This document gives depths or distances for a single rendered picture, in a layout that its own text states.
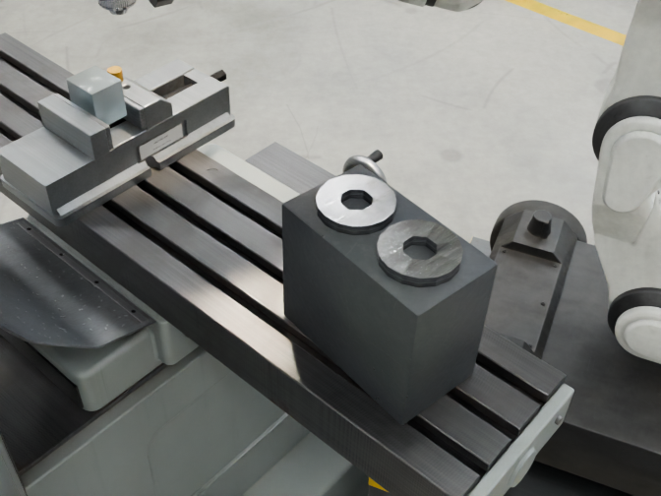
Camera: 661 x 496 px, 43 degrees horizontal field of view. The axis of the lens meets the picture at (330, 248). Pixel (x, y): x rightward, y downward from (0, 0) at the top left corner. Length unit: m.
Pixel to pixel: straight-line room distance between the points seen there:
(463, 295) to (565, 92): 2.49
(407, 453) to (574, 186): 1.99
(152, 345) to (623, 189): 0.71
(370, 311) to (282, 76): 2.41
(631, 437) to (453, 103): 1.91
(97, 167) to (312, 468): 0.82
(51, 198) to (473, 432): 0.65
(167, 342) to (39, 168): 0.30
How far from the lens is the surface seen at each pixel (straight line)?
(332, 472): 1.76
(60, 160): 1.24
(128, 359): 1.22
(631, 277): 1.43
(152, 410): 1.32
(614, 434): 1.46
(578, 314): 1.61
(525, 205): 1.78
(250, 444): 1.64
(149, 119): 1.26
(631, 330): 1.44
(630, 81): 1.23
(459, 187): 2.75
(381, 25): 3.61
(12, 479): 1.17
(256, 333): 1.05
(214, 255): 1.15
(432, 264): 0.85
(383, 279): 0.85
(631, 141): 1.22
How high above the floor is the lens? 1.70
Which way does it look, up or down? 43 degrees down
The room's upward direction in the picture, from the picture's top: 2 degrees clockwise
